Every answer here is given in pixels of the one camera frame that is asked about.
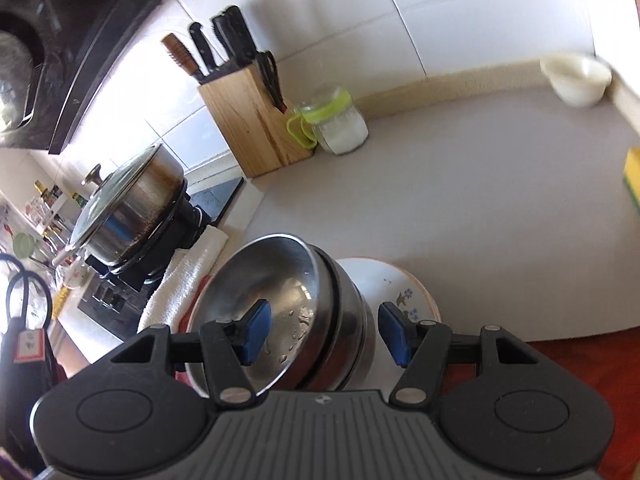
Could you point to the glass jar green lid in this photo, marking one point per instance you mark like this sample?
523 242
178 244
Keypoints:
328 118

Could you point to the white ceramic bowl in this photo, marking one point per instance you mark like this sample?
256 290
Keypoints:
579 80

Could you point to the steel bowl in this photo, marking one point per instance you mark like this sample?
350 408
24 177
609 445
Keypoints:
347 335
278 293
364 360

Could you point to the top steel bowl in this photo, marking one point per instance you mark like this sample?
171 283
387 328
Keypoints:
278 293

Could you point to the black handled cleaver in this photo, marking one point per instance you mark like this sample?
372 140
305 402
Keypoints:
232 32

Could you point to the black scissors in block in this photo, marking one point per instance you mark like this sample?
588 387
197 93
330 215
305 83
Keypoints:
267 67

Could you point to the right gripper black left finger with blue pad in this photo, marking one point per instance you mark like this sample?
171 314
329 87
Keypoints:
224 349

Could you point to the black handled knife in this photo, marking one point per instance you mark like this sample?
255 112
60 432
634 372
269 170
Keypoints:
203 47

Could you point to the yellow green sponge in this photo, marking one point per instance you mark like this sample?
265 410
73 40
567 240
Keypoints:
631 175

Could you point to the middle steel bowl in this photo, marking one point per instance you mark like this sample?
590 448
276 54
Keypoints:
347 335

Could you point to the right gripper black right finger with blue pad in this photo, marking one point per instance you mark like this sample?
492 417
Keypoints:
424 349

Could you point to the red cloth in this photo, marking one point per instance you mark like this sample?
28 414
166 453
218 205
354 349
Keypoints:
185 322

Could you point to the white folded towel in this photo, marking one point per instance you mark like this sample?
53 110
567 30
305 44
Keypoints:
173 298

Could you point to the top floral white plate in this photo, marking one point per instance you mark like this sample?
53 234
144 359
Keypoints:
381 281

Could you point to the black gas stove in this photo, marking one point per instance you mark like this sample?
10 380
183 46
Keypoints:
117 295

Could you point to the wooden knife block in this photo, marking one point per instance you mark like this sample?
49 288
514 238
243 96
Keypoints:
253 128

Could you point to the bottom steel bowl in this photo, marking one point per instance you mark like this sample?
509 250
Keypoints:
364 360

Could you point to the steel pot with glass lid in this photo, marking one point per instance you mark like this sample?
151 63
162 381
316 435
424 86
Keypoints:
126 207

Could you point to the black bag with tag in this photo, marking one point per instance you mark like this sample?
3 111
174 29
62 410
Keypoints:
28 370

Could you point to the wooden handled knife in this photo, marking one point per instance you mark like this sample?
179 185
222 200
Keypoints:
182 57

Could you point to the black range hood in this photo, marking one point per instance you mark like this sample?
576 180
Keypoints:
54 57

